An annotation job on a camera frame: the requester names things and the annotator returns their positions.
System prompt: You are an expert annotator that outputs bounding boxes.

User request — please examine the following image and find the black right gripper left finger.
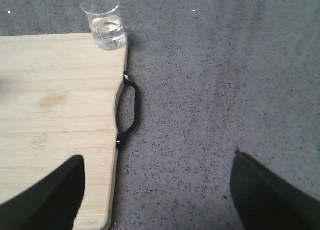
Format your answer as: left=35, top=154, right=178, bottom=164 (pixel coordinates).
left=0, top=155, right=86, bottom=230

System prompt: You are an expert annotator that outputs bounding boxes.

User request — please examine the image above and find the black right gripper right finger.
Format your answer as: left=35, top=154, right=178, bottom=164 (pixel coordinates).
left=230, top=149, right=320, bottom=230

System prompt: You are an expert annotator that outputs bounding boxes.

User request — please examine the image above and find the clear glass beaker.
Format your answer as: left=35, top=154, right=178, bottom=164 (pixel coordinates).
left=80, top=0, right=126, bottom=51

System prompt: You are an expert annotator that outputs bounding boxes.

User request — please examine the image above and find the light wooden cutting board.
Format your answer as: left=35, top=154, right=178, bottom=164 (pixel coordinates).
left=0, top=33, right=128, bottom=230

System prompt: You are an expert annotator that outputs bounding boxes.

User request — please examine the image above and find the black cutting board handle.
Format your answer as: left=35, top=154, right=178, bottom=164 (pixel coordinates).
left=116, top=70, right=140, bottom=151

